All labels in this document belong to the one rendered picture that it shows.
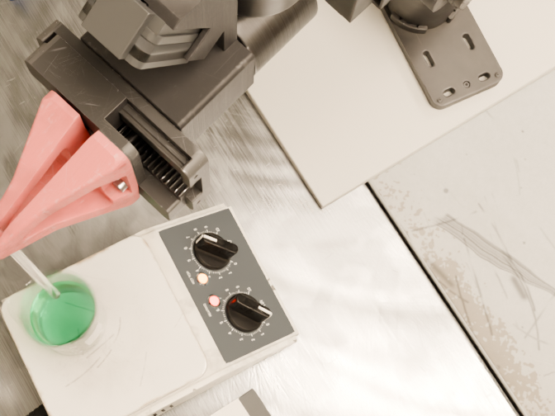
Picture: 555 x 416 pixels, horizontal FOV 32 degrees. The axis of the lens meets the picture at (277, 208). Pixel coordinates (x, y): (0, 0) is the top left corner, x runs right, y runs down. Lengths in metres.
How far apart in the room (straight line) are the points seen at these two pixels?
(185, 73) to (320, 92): 0.41
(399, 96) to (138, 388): 0.34
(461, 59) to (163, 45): 0.50
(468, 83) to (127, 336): 0.37
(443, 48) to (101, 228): 0.34
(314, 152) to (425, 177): 0.10
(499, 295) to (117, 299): 0.33
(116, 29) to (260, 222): 0.45
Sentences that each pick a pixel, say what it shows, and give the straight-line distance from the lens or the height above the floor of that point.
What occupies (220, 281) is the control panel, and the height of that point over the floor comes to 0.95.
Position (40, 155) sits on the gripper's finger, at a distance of 0.46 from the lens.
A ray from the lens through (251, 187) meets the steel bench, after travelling 0.83.
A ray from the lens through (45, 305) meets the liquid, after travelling 0.69.
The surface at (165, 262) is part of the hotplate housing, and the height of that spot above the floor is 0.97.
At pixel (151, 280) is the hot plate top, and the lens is 0.73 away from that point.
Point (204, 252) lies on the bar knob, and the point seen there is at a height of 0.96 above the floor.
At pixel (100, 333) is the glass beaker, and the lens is 0.70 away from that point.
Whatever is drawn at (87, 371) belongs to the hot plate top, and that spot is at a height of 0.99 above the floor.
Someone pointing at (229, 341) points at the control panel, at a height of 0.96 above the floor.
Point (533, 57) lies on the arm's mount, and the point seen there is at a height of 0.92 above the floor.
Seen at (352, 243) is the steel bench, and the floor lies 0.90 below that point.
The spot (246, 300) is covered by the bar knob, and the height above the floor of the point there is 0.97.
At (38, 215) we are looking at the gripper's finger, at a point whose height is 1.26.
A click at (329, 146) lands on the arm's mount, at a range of 0.83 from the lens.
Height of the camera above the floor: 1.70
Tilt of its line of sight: 75 degrees down
